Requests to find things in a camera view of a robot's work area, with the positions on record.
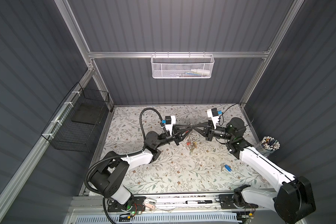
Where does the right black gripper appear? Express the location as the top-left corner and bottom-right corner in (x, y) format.
(192, 121), (233, 143)

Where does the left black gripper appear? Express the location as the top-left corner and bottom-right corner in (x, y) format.
(154, 125), (190, 151)

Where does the large keyring with coloured keys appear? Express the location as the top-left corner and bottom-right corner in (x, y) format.
(186, 131), (197, 155)

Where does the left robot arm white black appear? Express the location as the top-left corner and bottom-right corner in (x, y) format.
(84, 125), (192, 210)

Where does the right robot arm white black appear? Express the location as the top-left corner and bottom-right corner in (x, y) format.
(192, 117), (316, 224)

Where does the white bottle in basket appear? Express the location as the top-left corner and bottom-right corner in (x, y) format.
(190, 69), (211, 76)

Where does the clear cup of pens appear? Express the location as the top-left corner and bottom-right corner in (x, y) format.
(254, 136), (280, 157)

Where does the black marker pen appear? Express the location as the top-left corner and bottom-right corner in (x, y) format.
(185, 200), (213, 204)

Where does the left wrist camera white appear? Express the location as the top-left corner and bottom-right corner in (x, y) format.
(161, 115), (176, 135)

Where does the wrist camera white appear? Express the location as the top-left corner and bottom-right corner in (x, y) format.
(207, 108), (222, 129)
(161, 115), (176, 135)

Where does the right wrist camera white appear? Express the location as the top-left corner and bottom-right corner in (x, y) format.
(207, 108), (222, 129)

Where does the white wire mesh basket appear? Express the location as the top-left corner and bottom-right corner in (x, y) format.
(150, 54), (215, 79)

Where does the black corrugated cable hose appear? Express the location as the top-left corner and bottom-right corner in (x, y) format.
(84, 107), (166, 197)

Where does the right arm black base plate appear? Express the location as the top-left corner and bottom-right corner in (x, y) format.
(217, 193), (259, 209)

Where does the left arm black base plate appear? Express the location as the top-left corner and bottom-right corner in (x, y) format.
(106, 196), (146, 212)

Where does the black wire mesh basket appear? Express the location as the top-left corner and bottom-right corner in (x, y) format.
(41, 83), (110, 153)

